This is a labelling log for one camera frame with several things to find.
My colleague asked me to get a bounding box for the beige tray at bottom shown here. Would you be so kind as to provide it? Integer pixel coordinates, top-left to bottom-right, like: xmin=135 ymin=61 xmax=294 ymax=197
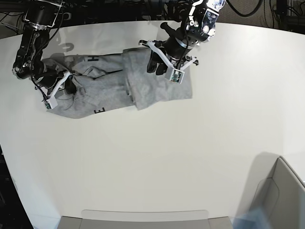
xmin=58 ymin=209 xmax=233 ymax=229

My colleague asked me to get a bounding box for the blue blurred object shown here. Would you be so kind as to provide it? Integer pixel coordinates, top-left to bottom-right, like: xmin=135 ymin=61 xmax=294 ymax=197
xmin=232 ymin=208 xmax=272 ymax=229

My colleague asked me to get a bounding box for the beige bin at right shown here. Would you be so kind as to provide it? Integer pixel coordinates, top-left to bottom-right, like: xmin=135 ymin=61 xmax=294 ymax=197
xmin=250 ymin=157 xmax=305 ymax=229

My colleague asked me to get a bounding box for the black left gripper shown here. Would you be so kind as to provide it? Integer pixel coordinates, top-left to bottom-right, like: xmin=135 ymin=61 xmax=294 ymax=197
xmin=146 ymin=22 xmax=193 ymax=75

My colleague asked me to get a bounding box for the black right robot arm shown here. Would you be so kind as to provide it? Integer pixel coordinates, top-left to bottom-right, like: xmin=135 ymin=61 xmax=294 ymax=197
xmin=12 ymin=0 xmax=65 ymax=98

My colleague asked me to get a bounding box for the thick black hanging cable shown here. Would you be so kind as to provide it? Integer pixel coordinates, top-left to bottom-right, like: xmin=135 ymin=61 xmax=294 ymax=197
xmin=226 ymin=0 xmax=262 ymax=17

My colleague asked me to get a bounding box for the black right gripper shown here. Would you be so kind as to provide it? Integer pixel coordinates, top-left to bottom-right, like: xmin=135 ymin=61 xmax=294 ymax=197
xmin=32 ymin=69 xmax=77 ymax=94

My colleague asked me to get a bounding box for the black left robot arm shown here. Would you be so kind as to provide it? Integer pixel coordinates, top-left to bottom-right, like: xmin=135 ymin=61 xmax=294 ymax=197
xmin=139 ymin=0 xmax=226 ymax=76

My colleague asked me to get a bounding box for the grey T-shirt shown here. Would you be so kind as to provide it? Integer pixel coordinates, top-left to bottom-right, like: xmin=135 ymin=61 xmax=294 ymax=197
xmin=43 ymin=48 xmax=193 ymax=119

